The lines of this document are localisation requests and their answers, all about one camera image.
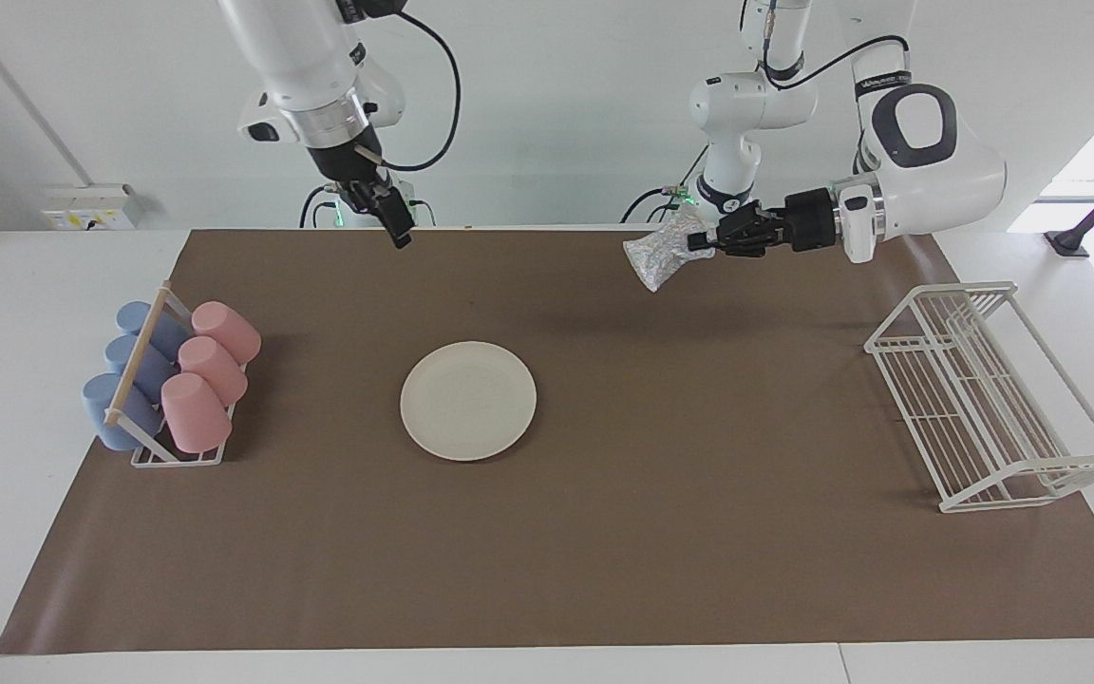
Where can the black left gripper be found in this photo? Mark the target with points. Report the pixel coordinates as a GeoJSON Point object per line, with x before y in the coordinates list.
{"type": "Point", "coordinates": [794, 228]}

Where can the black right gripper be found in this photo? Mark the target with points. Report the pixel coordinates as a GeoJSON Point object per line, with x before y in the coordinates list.
{"type": "Point", "coordinates": [352, 171]}

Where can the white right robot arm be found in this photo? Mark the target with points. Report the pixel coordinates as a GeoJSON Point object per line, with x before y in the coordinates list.
{"type": "Point", "coordinates": [291, 47]}

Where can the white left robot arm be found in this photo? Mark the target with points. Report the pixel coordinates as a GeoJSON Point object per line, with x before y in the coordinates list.
{"type": "Point", "coordinates": [946, 180]}

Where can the cream round plate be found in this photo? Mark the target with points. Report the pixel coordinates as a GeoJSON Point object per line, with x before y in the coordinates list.
{"type": "Point", "coordinates": [468, 401]}

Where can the pink plastic cup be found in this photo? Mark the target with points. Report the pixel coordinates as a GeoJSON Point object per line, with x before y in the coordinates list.
{"type": "Point", "coordinates": [196, 413]}
{"type": "Point", "coordinates": [215, 369]}
{"type": "Point", "coordinates": [229, 331]}

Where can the blue plastic cup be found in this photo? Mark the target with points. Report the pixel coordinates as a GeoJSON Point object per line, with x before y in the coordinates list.
{"type": "Point", "coordinates": [101, 404]}
{"type": "Point", "coordinates": [122, 351]}
{"type": "Point", "coordinates": [134, 315]}

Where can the brown table mat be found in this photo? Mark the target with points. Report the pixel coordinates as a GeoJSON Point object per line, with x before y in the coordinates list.
{"type": "Point", "coordinates": [604, 551]}

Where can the white wall socket box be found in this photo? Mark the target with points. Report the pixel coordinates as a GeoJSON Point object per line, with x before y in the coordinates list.
{"type": "Point", "coordinates": [91, 204]}

